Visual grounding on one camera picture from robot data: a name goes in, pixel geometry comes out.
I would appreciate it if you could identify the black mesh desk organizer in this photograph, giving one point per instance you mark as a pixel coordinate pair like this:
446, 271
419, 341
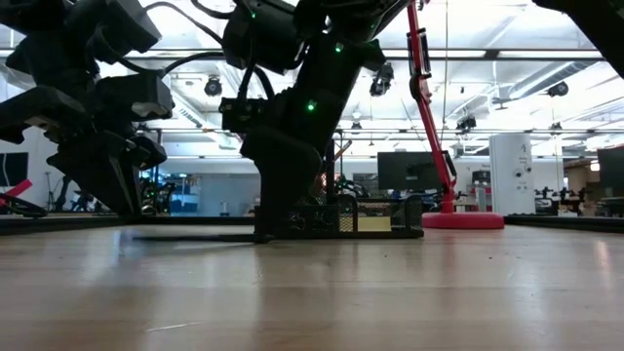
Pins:
409, 229

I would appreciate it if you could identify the dark wall screen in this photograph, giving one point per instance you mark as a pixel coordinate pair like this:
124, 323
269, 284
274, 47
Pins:
13, 169

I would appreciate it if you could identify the yellow sticky note pad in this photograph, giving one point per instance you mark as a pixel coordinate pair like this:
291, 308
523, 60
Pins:
374, 224

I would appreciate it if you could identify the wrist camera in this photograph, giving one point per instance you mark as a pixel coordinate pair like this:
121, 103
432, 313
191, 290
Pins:
131, 95
241, 114

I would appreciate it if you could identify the black aluminium table frame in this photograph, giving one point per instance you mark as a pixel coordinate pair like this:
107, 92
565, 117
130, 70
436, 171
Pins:
560, 224

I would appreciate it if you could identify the black overhead beam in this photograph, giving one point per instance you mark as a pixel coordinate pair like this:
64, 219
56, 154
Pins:
463, 53

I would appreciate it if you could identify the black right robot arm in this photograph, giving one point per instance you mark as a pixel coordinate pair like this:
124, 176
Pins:
341, 19

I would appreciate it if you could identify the black ceiling camera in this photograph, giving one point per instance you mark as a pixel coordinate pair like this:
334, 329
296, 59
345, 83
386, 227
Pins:
558, 89
213, 87
382, 80

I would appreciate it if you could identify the black background monitor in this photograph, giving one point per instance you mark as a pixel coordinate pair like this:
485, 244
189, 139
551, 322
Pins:
404, 170

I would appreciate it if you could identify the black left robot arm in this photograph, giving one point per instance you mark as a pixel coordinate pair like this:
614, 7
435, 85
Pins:
49, 29

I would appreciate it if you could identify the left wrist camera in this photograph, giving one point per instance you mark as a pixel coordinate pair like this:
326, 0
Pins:
131, 95

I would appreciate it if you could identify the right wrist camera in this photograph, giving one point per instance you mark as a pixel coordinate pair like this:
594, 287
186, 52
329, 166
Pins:
241, 114

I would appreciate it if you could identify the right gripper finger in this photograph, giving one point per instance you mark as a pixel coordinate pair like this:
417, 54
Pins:
273, 214
303, 205

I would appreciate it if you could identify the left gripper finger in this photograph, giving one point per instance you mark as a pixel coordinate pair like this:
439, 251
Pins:
128, 190
88, 175

